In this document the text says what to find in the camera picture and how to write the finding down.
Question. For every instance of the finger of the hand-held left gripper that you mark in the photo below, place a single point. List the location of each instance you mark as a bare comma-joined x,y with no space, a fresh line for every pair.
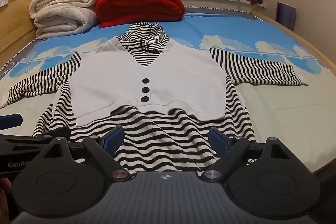
26,142
10,120

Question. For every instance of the tissue box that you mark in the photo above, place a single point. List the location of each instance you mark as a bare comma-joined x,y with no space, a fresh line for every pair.
3,0

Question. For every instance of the striped hooded top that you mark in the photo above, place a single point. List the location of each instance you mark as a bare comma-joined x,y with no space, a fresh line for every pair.
168,82

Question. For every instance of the cream folded quilt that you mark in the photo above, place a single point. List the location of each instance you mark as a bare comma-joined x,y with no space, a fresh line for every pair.
63,11

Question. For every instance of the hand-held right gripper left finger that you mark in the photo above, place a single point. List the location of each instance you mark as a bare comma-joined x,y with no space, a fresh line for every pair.
115,138

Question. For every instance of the purple box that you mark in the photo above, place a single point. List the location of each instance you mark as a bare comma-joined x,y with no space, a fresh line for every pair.
286,15

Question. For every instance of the red folded blanket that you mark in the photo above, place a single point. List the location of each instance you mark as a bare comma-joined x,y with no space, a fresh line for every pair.
139,3

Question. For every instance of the blue and white bed sheet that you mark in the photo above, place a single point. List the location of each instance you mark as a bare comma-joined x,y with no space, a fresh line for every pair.
275,108

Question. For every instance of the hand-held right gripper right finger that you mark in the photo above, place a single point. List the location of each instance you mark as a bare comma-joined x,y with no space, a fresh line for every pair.
218,140

